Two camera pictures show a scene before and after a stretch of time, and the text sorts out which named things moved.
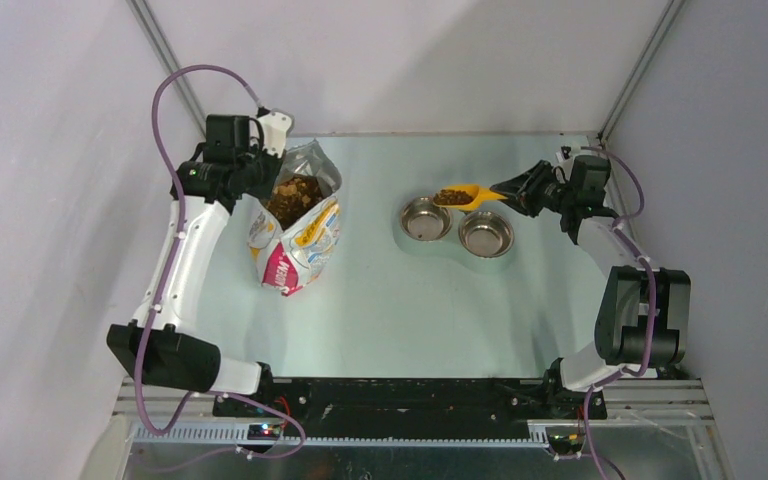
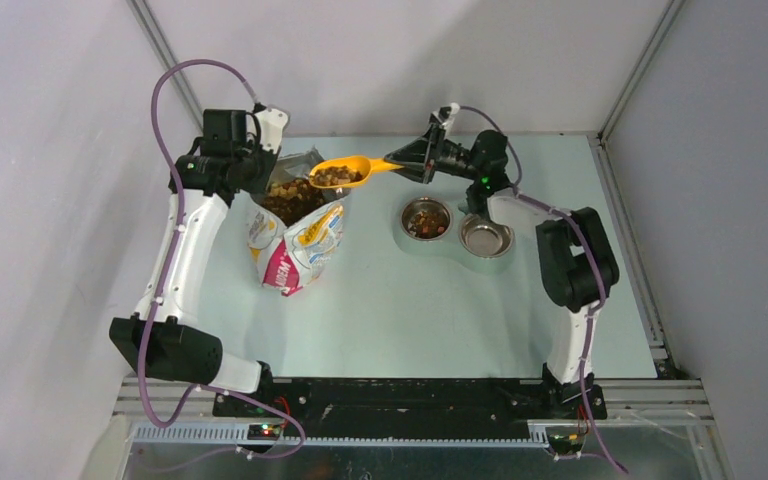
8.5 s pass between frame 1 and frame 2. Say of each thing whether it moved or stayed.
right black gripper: moved
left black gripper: stayed
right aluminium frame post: stayed
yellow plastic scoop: moved
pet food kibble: stayed
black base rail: stayed
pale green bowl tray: stayed
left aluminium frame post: stayed
